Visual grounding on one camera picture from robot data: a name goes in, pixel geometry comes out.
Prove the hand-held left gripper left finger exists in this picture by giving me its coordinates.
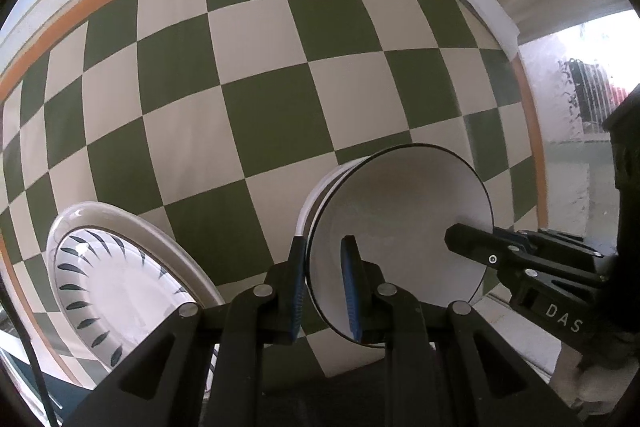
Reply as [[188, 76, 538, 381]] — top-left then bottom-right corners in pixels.
[[62, 234, 308, 427]]

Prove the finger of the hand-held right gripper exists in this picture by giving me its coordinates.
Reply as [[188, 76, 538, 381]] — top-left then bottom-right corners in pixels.
[[519, 228, 609, 282], [444, 222, 541, 281]]

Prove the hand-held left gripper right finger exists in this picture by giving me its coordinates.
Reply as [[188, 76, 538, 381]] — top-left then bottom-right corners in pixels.
[[340, 234, 583, 427]]

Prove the white bowl with black rim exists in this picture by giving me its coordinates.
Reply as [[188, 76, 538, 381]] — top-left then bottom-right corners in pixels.
[[305, 143, 496, 349]]

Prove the white plate with dark stripes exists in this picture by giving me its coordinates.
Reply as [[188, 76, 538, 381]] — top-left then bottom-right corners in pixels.
[[52, 227, 200, 372]]

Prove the person's right hand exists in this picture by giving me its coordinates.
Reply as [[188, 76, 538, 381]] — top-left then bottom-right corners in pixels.
[[552, 344, 622, 425]]

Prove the frosted glass sliding door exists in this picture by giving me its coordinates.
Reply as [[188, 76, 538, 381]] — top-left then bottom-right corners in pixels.
[[519, 0, 640, 230]]

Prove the green white checkered tablecloth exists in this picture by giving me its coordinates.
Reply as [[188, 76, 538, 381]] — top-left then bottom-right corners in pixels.
[[0, 0, 544, 389]]

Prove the black cable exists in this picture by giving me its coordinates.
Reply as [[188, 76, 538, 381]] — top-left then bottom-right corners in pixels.
[[0, 277, 57, 427]]

